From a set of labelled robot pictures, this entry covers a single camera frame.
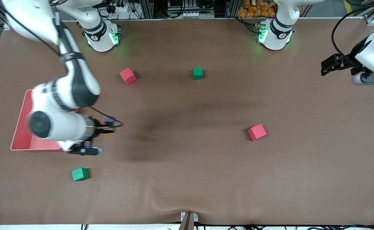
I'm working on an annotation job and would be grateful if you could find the pink cube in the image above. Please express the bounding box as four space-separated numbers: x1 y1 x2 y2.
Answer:
248 124 267 142
119 67 137 86

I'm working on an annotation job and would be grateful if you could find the pink plastic bin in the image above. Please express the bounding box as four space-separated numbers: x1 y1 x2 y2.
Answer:
11 89 79 152

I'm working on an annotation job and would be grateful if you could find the brown table cover mat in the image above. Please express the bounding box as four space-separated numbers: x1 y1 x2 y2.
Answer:
0 18 374 226

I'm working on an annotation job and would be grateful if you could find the orange snack bags pile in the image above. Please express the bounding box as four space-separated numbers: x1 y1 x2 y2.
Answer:
237 0 276 18

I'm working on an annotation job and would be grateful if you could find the white power strip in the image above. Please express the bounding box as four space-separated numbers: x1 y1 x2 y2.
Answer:
109 3 133 14

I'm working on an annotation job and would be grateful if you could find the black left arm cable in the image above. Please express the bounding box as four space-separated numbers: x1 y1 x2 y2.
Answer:
331 0 374 64

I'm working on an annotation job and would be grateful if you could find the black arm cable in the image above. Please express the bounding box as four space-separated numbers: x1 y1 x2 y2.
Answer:
331 0 374 64
2 0 124 128

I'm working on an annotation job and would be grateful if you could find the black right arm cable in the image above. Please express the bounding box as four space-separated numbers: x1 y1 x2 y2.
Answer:
2 0 124 128

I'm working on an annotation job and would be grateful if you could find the metal table edge bracket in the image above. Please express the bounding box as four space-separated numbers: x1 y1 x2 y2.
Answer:
179 211 199 230

